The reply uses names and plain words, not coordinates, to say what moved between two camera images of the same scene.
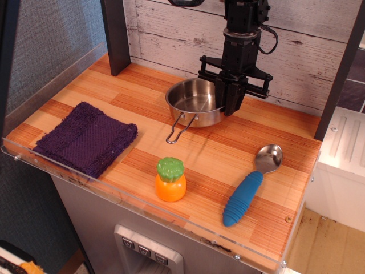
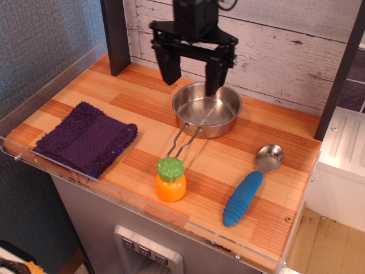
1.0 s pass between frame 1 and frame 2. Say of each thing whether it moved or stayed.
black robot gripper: moved
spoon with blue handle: stayed
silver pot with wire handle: moved
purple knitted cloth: stayed
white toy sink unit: stayed
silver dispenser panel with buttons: stayed
